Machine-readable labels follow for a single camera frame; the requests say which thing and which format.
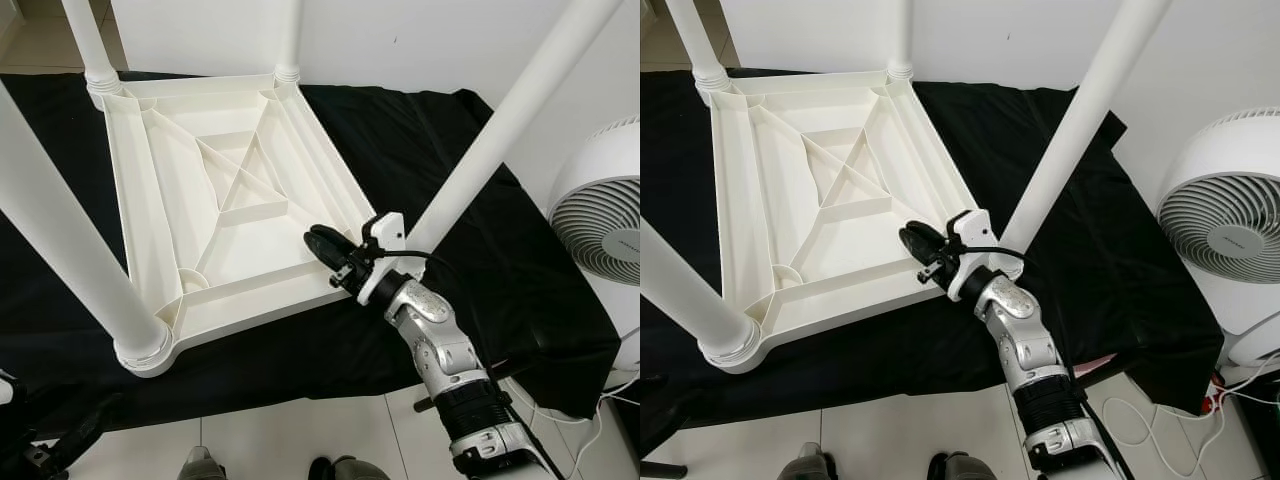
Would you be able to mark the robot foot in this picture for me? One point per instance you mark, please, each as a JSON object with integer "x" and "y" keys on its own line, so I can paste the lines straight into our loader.
{"x": 200, "y": 465}
{"x": 815, "y": 465}
{"x": 345, "y": 468}
{"x": 960, "y": 468}

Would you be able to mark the white round fan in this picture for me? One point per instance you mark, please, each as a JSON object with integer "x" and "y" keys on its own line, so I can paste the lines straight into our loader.
{"x": 600, "y": 230}
{"x": 1220, "y": 230}

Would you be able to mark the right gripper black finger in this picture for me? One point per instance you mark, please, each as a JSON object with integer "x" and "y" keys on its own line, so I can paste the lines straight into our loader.
{"x": 920, "y": 243}
{"x": 326, "y": 247}

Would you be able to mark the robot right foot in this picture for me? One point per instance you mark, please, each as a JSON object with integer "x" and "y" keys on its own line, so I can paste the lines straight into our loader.
{"x": 960, "y": 468}
{"x": 345, "y": 468}

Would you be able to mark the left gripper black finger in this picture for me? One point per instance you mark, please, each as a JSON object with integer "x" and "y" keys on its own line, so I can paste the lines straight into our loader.
{"x": 80, "y": 430}

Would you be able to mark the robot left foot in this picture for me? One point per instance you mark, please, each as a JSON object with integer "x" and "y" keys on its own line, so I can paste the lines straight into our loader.
{"x": 200, "y": 465}
{"x": 815, "y": 465}

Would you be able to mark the white plastic table top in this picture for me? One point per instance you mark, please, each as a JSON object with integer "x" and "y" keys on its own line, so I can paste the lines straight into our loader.
{"x": 850, "y": 250}
{"x": 200, "y": 250}

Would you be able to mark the black cloth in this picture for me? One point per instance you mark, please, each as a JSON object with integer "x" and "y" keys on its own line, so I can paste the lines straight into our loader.
{"x": 500, "y": 300}
{"x": 1100, "y": 300}

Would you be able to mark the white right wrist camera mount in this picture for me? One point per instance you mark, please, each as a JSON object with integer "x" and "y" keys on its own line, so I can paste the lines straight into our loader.
{"x": 975, "y": 225}
{"x": 388, "y": 228}

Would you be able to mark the red round device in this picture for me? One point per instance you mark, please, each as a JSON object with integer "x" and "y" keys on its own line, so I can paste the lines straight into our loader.
{"x": 1215, "y": 397}

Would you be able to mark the pink plastic stool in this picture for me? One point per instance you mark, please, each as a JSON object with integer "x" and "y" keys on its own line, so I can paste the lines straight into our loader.
{"x": 1100, "y": 365}

